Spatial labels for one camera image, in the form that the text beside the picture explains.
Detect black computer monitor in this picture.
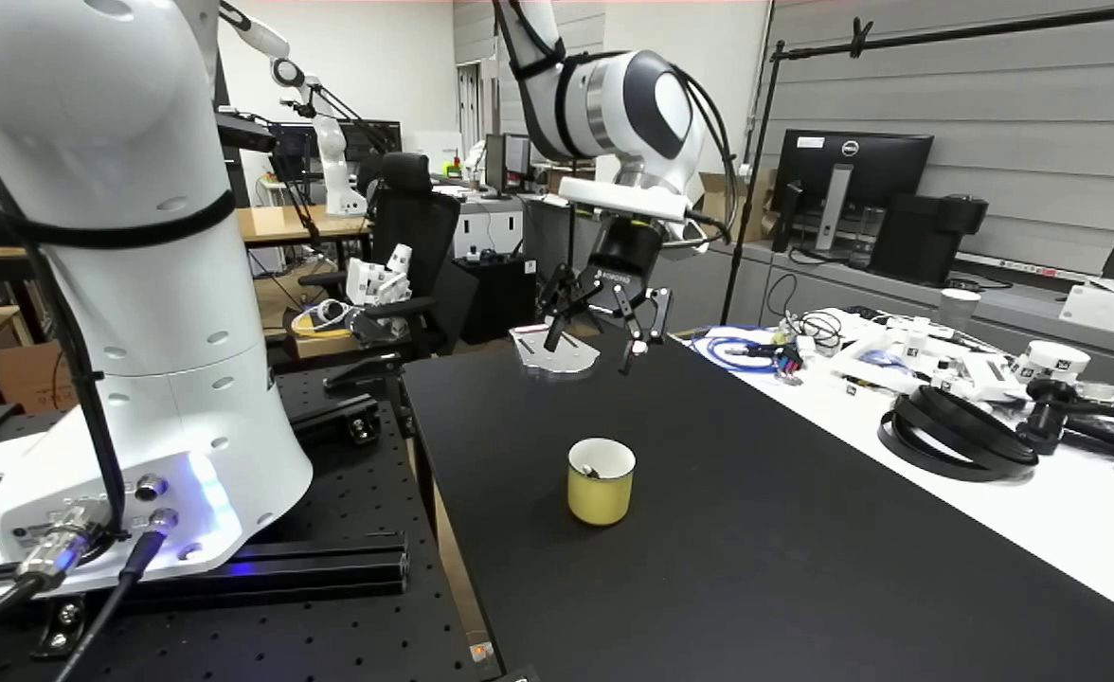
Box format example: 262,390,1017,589
770,125,936,269

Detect wooden desk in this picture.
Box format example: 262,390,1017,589
233,200,379,251

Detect black handheld device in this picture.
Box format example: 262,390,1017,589
1018,375,1114,485

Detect black office chair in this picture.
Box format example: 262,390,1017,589
322,146,458,392

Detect black computer box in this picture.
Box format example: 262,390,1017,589
869,190,993,286

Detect black metal frame stand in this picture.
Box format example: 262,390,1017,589
718,0,1114,328

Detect blue coiled cable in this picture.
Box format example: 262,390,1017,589
692,322,802,380

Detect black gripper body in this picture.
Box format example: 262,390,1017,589
564,212,672,301

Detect black aluminium rail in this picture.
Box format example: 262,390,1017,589
195,543,413,603

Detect yellow cup with white inside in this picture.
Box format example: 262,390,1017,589
564,435,639,529

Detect black power cable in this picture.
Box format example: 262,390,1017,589
50,528,171,682

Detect black coiled cable bundle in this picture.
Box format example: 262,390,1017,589
874,381,1041,485

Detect grey connector cable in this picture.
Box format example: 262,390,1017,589
0,521,96,639

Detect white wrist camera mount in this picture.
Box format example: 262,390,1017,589
556,169,703,228

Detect white bowl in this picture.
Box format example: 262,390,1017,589
509,318,607,380

